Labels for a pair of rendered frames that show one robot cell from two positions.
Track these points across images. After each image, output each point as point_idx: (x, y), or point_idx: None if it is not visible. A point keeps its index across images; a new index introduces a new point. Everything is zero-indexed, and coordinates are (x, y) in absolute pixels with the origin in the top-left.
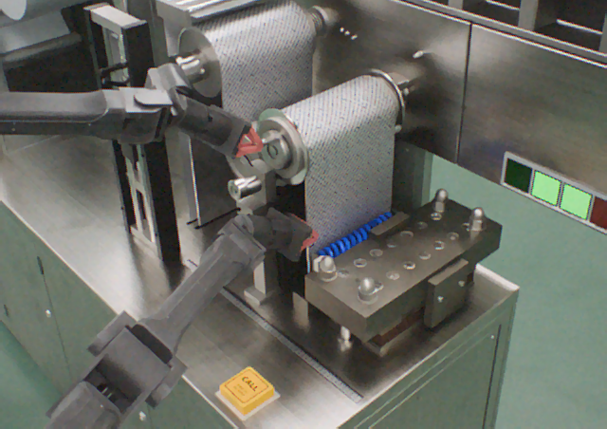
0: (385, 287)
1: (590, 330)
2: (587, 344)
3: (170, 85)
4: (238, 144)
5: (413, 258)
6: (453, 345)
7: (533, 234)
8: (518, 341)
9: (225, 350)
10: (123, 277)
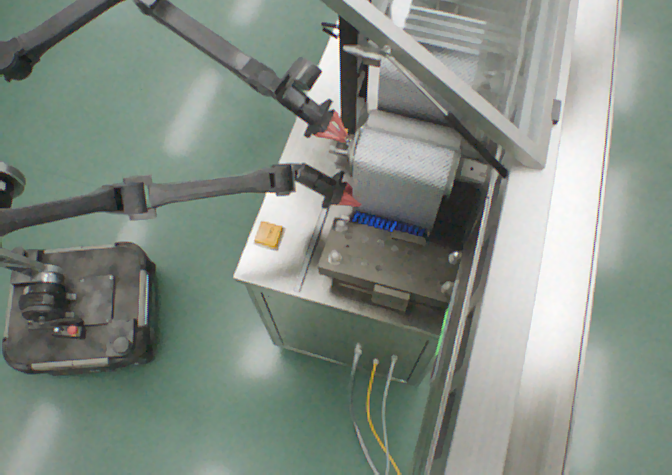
0: (350, 264)
1: (639, 403)
2: (624, 405)
3: (295, 76)
4: (318, 132)
5: (387, 267)
6: (375, 321)
7: None
8: (592, 356)
9: (292, 206)
10: None
